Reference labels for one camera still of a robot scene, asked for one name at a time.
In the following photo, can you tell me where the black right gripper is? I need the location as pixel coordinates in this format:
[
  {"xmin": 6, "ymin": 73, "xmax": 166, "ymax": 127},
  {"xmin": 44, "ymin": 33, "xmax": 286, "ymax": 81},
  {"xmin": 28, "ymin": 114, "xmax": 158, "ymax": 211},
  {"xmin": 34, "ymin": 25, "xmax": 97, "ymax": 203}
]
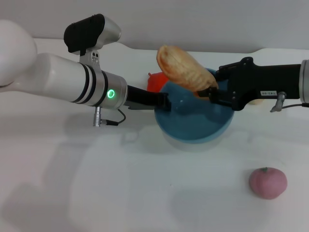
[{"xmin": 198, "ymin": 56, "xmax": 302, "ymax": 112}]

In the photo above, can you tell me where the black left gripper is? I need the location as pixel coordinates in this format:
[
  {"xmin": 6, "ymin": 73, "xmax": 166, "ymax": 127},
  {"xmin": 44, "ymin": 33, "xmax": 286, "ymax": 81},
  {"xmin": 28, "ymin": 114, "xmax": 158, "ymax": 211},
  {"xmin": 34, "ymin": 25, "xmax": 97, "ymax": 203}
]
[{"xmin": 125, "ymin": 85, "xmax": 173, "ymax": 112}]

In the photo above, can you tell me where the long golden bread loaf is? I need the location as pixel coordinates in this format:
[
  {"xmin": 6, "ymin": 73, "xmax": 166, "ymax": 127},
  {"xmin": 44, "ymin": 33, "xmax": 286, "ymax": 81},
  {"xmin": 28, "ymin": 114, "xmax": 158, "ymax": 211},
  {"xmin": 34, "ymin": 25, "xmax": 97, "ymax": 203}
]
[{"xmin": 156, "ymin": 44, "xmax": 220, "ymax": 98}]

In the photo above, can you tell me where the blue ceramic bowl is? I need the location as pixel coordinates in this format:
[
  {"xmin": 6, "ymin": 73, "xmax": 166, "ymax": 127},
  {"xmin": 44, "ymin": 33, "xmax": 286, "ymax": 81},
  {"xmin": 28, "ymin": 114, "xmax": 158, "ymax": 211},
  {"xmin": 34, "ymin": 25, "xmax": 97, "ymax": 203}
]
[{"xmin": 154, "ymin": 68, "xmax": 236, "ymax": 145}]

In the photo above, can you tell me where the red toy pepper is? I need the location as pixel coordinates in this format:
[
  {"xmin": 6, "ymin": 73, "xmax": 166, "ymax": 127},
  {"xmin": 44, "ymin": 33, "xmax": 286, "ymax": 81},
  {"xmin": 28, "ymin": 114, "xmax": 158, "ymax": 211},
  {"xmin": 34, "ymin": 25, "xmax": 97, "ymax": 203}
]
[{"xmin": 146, "ymin": 71, "xmax": 170, "ymax": 93}]

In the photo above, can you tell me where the pink toy peach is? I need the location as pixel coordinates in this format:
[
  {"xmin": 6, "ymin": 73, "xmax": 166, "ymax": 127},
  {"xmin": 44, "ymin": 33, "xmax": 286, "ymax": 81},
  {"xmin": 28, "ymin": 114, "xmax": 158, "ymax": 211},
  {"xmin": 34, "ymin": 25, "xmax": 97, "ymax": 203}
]
[{"xmin": 249, "ymin": 167, "xmax": 288, "ymax": 200}]

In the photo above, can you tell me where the left arm cable with plug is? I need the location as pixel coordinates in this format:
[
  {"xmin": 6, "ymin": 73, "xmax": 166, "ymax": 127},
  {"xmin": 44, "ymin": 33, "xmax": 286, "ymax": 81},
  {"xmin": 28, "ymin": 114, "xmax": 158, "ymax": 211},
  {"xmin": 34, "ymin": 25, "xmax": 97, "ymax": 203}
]
[{"xmin": 92, "ymin": 106, "xmax": 127, "ymax": 128}]

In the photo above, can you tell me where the arm cable with plug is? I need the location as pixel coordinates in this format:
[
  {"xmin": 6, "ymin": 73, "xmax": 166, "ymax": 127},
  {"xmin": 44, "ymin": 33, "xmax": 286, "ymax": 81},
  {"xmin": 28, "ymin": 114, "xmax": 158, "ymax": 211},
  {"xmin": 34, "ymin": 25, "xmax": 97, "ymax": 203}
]
[
  {"xmin": 92, "ymin": 106, "xmax": 127, "ymax": 128},
  {"xmin": 269, "ymin": 91, "xmax": 309, "ymax": 113}
]

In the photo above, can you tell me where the right arm cable with plug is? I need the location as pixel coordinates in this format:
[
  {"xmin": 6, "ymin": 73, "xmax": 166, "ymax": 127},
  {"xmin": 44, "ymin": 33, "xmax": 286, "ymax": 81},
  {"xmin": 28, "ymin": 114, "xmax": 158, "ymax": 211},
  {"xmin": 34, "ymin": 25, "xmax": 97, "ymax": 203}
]
[{"xmin": 269, "ymin": 91, "xmax": 309, "ymax": 113}]

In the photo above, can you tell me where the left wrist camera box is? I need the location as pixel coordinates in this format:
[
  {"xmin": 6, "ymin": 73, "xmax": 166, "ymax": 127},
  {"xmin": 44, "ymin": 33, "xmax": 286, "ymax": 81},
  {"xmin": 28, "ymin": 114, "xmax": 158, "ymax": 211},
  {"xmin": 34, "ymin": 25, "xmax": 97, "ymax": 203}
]
[{"xmin": 63, "ymin": 14, "xmax": 122, "ymax": 71}]

